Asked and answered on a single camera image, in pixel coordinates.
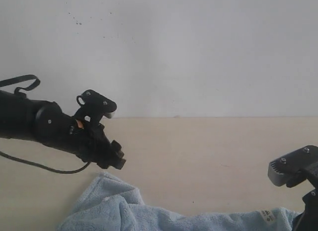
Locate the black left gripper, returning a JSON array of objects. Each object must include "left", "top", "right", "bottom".
[{"left": 63, "top": 114, "right": 126, "bottom": 169}]

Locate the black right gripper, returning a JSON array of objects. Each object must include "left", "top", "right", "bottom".
[{"left": 292, "top": 190, "right": 318, "bottom": 231}]

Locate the light blue terry towel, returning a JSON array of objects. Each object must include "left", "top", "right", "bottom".
[{"left": 57, "top": 172, "right": 299, "bottom": 231}]

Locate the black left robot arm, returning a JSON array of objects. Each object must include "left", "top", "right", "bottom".
[{"left": 0, "top": 89, "right": 126, "bottom": 169}]

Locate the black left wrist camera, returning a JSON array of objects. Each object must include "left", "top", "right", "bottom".
[{"left": 74, "top": 89, "right": 117, "bottom": 126}]

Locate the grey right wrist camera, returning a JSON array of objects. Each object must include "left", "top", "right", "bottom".
[{"left": 268, "top": 145, "right": 318, "bottom": 188}]

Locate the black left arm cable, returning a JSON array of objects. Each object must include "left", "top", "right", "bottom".
[{"left": 0, "top": 74, "right": 91, "bottom": 174}]

